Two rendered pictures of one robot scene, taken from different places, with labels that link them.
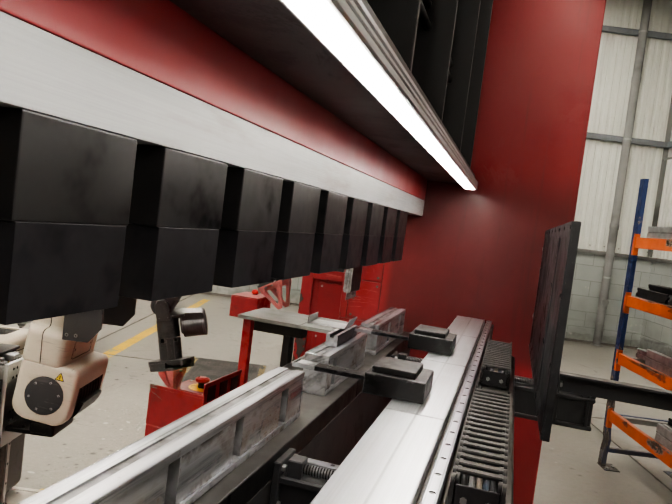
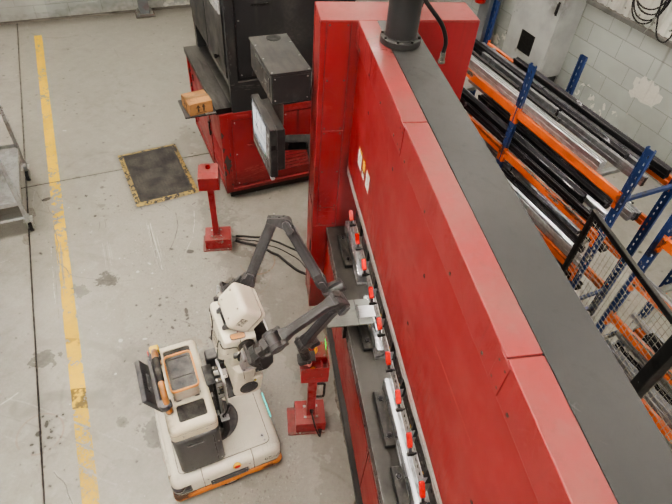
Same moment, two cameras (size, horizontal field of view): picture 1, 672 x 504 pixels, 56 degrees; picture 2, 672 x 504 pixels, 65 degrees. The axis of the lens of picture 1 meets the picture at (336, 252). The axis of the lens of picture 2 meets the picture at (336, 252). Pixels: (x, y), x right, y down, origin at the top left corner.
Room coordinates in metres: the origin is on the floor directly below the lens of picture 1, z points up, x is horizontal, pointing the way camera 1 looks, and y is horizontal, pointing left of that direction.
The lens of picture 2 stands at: (0.13, 1.06, 3.38)
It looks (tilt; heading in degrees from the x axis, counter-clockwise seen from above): 46 degrees down; 332
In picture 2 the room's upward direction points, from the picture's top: 5 degrees clockwise
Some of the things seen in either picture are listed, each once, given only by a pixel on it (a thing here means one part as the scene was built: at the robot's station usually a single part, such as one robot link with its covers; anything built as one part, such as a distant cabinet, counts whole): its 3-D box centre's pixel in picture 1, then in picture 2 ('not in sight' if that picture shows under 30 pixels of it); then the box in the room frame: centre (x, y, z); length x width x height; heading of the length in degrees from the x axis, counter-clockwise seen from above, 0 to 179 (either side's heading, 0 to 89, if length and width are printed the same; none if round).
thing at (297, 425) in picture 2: not in sight; (305, 416); (1.67, 0.35, 0.06); 0.25 x 0.20 x 0.12; 72
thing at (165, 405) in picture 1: (194, 403); (313, 359); (1.66, 0.32, 0.75); 0.20 x 0.16 x 0.18; 162
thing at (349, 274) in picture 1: (352, 280); not in sight; (1.69, -0.05, 1.13); 0.10 x 0.02 x 0.10; 164
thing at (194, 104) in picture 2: not in sight; (196, 101); (4.18, 0.34, 1.04); 0.30 x 0.26 x 0.12; 179
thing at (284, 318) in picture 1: (294, 319); (348, 312); (1.73, 0.09, 1.00); 0.26 x 0.18 x 0.01; 74
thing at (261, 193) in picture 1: (233, 225); (415, 413); (0.94, 0.16, 1.26); 0.15 x 0.09 x 0.17; 164
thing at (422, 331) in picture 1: (404, 333); not in sight; (1.64, -0.20, 1.01); 0.26 x 0.12 x 0.05; 74
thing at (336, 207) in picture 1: (315, 230); (394, 338); (1.33, 0.05, 1.26); 0.15 x 0.09 x 0.17; 164
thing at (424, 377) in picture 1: (360, 370); not in sight; (1.17, -0.07, 1.01); 0.26 x 0.12 x 0.05; 74
